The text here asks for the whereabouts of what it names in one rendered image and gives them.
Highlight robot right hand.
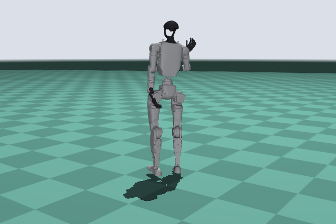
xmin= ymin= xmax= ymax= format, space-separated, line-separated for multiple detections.
xmin=186 ymin=38 xmax=196 ymax=51

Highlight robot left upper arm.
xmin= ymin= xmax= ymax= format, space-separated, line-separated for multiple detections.
xmin=149 ymin=43 xmax=161 ymax=73

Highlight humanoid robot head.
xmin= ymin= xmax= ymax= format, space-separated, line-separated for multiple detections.
xmin=164 ymin=20 xmax=179 ymax=44

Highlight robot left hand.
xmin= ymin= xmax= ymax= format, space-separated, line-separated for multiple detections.
xmin=149 ymin=88 xmax=162 ymax=109

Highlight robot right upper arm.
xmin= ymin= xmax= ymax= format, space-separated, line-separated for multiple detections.
xmin=182 ymin=45 xmax=190 ymax=71

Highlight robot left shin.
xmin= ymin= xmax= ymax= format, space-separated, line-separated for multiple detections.
xmin=150 ymin=129 xmax=162 ymax=169

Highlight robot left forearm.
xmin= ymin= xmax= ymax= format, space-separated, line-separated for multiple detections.
xmin=147 ymin=65 xmax=155 ymax=93

